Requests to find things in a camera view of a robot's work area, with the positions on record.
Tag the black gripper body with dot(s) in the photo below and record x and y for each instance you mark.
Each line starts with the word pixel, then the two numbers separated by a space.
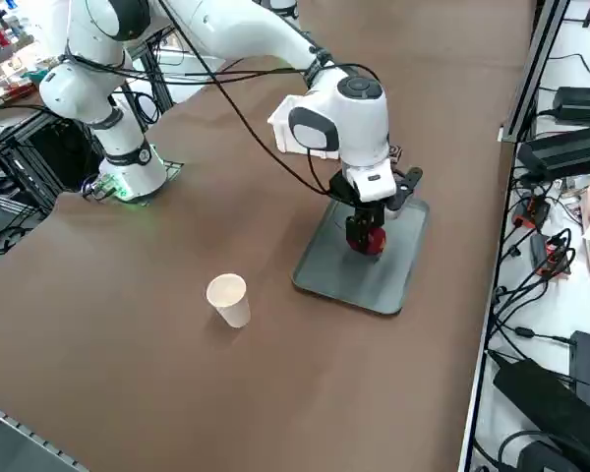
pixel 343 191

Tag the red apple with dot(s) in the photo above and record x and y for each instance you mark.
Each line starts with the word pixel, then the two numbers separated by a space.
pixel 371 242

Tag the gray rectangular tray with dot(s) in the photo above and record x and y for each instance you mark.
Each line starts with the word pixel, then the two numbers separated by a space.
pixel 373 285

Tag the small black printed box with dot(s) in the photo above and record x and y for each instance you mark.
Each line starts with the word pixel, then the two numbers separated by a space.
pixel 397 153

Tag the white plastic bin box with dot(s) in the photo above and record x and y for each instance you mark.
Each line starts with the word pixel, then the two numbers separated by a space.
pixel 281 133

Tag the white paper cup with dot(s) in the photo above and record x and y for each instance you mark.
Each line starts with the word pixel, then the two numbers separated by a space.
pixel 231 305

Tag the orange black plug connector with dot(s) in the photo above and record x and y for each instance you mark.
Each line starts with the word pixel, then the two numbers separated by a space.
pixel 550 255

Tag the black ribbed power supply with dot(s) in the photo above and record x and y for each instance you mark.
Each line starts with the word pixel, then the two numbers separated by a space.
pixel 565 150

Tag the black smooth power brick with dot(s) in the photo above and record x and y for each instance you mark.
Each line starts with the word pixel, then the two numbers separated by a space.
pixel 582 103

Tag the large black adapter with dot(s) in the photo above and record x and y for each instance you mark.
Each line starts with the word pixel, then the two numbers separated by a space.
pixel 546 403

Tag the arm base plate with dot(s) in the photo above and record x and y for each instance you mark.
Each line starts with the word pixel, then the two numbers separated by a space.
pixel 169 169

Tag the aluminium frame post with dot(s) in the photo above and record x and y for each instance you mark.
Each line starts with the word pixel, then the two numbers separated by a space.
pixel 533 69

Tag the gray slotted rail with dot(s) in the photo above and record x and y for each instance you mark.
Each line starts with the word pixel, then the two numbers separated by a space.
pixel 24 432

